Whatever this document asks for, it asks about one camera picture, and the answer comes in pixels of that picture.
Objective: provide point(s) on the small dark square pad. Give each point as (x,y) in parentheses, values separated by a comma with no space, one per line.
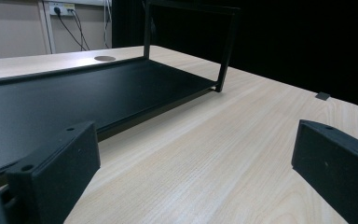
(322,96)

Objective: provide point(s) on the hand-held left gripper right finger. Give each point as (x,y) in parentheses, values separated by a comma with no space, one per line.
(338,171)

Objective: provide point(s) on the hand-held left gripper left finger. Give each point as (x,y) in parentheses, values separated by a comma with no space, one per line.
(52,174)

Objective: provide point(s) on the white wall socket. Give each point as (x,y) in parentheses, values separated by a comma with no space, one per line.
(62,7)

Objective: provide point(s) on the black metal rack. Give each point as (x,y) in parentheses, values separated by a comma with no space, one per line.
(74,99)

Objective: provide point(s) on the white wall trunking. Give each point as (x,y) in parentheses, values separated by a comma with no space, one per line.
(48,28)

